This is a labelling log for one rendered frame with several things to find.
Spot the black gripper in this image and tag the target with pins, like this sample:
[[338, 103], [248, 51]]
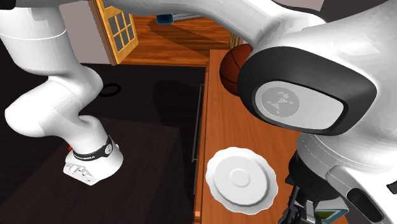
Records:
[[313, 183]]

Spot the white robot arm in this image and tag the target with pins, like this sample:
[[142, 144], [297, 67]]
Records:
[[46, 77]]

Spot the teal and green box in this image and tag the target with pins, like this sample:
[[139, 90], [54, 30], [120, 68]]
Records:
[[328, 216]]

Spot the white scalloped plate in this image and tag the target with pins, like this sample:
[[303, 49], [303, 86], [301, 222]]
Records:
[[240, 180]]

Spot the wooden chest of drawers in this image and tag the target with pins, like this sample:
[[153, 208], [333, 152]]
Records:
[[235, 130]]

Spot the brown basketball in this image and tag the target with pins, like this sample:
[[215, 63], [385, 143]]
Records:
[[231, 66]]

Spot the dark robot stand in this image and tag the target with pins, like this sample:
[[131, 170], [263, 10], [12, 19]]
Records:
[[130, 192]]

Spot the blue box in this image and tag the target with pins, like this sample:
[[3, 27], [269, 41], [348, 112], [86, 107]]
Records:
[[164, 19]]

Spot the wooden door with glass panes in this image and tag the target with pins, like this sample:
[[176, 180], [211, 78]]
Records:
[[119, 31]]

